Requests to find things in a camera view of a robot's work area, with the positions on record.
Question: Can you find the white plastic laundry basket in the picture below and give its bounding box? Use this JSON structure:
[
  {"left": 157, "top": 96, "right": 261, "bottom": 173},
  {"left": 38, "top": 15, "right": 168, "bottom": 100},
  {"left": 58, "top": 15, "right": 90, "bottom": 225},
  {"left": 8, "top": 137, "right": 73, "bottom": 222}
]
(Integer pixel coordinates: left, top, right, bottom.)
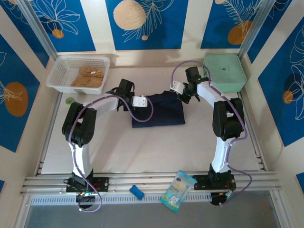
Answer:
[{"left": 46, "top": 55, "right": 111, "bottom": 95}]

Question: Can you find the tan t-shirt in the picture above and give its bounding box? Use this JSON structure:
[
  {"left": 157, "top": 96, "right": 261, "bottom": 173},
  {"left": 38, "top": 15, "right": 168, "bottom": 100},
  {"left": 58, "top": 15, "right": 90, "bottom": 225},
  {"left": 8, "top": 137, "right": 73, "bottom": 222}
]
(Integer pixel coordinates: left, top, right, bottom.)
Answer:
[{"left": 70, "top": 66, "right": 106, "bottom": 88}]

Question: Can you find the white slotted cable duct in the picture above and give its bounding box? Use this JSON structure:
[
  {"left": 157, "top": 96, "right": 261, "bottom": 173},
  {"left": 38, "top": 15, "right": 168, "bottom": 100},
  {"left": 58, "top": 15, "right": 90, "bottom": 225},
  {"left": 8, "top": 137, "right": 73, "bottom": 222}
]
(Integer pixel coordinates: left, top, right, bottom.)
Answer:
[{"left": 30, "top": 193, "right": 212, "bottom": 206}]

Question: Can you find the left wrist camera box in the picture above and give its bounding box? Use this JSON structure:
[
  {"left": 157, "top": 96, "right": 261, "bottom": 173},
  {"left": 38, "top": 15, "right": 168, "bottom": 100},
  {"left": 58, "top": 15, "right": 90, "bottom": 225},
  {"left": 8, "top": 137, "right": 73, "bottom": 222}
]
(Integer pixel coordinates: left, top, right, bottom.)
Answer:
[{"left": 132, "top": 95, "right": 147, "bottom": 107}]

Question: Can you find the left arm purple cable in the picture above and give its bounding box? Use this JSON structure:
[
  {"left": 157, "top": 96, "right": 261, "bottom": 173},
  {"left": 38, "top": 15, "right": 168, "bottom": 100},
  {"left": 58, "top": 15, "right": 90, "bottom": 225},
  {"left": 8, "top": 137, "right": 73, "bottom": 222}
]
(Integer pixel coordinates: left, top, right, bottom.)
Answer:
[{"left": 68, "top": 96, "right": 154, "bottom": 212}]

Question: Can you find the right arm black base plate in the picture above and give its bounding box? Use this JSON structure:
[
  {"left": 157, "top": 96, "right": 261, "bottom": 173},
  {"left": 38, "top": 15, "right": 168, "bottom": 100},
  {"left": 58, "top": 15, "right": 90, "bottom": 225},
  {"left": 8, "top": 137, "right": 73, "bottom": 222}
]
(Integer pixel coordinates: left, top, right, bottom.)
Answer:
[{"left": 193, "top": 174, "right": 237, "bottom": 190}]

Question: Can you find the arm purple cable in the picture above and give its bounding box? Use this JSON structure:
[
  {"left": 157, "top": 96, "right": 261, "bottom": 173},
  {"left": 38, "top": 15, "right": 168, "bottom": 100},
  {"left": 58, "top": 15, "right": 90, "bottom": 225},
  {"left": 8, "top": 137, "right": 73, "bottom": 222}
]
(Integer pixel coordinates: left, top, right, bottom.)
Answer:
[
  {"left": 171, "top": 60, "right": 253, "bottom": 207},
  {"left": 68, "top": 96, "right": 154, "bottom": 212}
]

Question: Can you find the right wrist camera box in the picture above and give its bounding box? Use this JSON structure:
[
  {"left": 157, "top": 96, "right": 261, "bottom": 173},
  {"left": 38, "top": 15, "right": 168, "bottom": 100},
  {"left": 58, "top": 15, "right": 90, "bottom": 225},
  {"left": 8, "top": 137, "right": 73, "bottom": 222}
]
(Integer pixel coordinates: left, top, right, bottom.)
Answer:
[{"left": 170, "top": 80, "right": 184, "bottom": 94}]

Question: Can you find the wet wipes packet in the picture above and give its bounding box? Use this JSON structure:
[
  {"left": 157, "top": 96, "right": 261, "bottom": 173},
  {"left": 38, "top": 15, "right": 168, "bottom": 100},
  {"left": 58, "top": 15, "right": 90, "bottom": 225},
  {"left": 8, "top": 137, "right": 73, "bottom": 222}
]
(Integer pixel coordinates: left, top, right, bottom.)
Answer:
[{"left": 160, "top": 169, "right": 198, "bottom": 213}]

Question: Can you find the small blue sponge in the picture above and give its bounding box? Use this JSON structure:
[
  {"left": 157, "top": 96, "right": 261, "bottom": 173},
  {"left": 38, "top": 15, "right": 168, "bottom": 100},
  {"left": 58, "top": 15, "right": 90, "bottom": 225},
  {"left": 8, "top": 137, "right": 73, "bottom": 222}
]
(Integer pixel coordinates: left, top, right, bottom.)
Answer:
[{"left": 129, "top": 184, "right": 145, "bottom": 200}]

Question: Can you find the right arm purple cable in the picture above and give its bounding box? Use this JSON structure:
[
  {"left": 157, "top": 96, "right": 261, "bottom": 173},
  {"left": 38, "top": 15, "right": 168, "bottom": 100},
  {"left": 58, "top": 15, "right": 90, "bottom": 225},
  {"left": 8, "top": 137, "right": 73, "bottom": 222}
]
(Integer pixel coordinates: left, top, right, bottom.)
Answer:
[{"left": 171, "top": 60, "right": 253, "bottom": 207}]

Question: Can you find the aluminium mounting rail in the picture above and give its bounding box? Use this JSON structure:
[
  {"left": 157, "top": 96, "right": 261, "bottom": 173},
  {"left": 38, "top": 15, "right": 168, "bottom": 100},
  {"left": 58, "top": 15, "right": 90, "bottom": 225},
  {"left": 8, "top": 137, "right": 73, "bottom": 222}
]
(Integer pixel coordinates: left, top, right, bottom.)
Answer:
[{"left": 20, "top": 171, "right": 283, "bottom": 197}]

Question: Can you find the aluminium corner post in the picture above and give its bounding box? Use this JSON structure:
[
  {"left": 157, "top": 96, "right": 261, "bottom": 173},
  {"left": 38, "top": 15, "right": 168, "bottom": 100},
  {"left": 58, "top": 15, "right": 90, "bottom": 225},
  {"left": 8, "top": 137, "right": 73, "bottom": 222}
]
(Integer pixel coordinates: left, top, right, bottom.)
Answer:
[
  {"left": 238, "top": 0, "right": 277, "bottom": 59},
  {"left": 18, "top": 0, "right": 59, "bottom": 57}
]

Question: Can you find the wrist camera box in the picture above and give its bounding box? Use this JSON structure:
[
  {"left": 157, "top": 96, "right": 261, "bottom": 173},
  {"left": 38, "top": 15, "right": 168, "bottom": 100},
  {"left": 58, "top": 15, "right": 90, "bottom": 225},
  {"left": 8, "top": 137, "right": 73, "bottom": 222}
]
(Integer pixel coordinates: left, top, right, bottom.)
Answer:
[
  {"left": 170, "top": 80, "right": 184, "bottom": 94},
  {"left": 132, "top": 95, "right": 147, "bottom": 107}
]

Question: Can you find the mint green zip pouch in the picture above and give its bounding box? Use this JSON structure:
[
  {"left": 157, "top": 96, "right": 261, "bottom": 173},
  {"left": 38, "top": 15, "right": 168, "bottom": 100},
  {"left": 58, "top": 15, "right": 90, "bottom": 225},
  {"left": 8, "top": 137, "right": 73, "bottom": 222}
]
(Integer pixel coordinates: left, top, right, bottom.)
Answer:
[{"left": 203, "top": 53, "right": 247, "bottom": 93}]

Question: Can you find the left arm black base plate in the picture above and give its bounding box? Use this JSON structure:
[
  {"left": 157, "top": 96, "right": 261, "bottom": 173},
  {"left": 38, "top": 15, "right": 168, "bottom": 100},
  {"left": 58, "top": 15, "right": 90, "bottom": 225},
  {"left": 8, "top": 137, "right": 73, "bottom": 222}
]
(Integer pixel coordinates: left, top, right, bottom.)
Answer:
[{"left": 66, "top": 177, "right": 110, "bottom": 193}]

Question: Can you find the small electronics board with wires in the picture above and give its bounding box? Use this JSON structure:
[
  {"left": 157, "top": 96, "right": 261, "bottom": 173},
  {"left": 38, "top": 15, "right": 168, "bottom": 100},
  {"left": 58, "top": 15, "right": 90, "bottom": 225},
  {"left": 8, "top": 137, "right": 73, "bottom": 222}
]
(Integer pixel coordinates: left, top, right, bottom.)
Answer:
[
  {"left": 210, "top": 191, "right": 235, "bottom": 207},
  {"left": 76, "top": 190, "right": 97, "bottom": 203}
]

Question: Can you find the navy blue t-shirt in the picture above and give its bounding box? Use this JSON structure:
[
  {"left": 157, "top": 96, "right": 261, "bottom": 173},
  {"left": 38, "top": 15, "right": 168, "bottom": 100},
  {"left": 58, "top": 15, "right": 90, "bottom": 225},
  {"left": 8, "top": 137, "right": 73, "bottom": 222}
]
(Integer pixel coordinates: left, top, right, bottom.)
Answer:
[{"left": 131, "top": 93, "right": 186, "bottom": 129}]

